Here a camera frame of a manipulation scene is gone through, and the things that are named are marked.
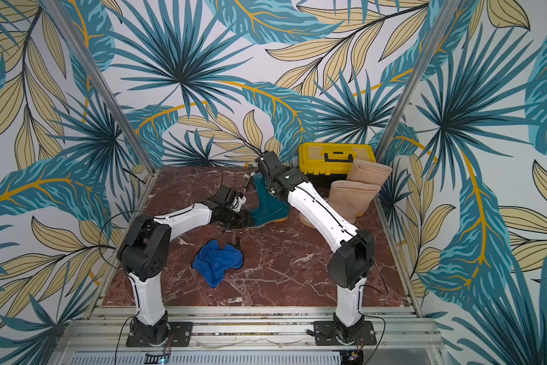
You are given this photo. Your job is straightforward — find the teal rubber boot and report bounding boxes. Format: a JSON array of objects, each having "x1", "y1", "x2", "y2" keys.
[{"x1": 244, "y1": 173, "x2": 290, "y2": 228}]

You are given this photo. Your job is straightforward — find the blue grey cloth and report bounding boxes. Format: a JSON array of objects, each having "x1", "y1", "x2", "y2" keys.
[{"x1": 192, "y1": 240, "x2": 244, "y2": 288}]

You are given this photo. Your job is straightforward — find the beige boot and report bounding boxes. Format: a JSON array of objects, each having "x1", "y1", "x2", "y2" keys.
[
  {"x1": 346, "y1": 159, "x2": 393, "y2": 187},
  {"x1": 298, "y1": 179, "x2": 382, "y2": 229}
]

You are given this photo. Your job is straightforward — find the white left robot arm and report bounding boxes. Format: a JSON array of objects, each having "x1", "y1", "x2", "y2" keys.
[{"x1": 117, "y1": 186, "x2": 254, "y2": 344}]

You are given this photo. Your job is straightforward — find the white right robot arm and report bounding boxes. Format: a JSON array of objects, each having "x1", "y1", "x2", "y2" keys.
[{"x1": 256, "y1": 151, "x2": 375, "y2": 343}]

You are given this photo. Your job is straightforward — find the yellow black toolbox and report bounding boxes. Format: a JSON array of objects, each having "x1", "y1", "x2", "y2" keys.
[{"x1": 299, "y1": 142, "x2": 376, "y2": 183}]

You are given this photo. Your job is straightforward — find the aluminium front rail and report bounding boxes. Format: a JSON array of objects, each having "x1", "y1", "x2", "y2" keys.
[{"x1": 49, "y1": 307, "x2": 452, "y2": 364}]

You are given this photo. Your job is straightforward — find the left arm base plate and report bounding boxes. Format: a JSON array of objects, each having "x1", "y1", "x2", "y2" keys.
[{"x1": 126, "y1": 320, "x2": 193, "y2": 348}]

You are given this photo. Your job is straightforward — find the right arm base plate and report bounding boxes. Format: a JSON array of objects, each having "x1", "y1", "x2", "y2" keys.
[{"x1": 312, "y1": 319, "x2": 378, "y2": 346}]

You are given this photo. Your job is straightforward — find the right aluminium frame post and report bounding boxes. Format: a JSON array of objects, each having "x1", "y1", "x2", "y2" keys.
[{"x1": 375, "y1": 0, "x2": 460, "y2": 162}]

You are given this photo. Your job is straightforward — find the aluminium frame post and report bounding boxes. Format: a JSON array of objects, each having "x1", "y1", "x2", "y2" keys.
[
  {"x1": 375, "y1": 0, "x2": 460, "y2": 162},
  {"x1": 43, "y1": 0, "x2": 156, "y2": 175}
]

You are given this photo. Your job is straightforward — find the left aluminium frame post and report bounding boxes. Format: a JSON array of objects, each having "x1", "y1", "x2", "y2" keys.
[{"x1": 43, "y1": 0, "x2": 156, "y2": 175}]

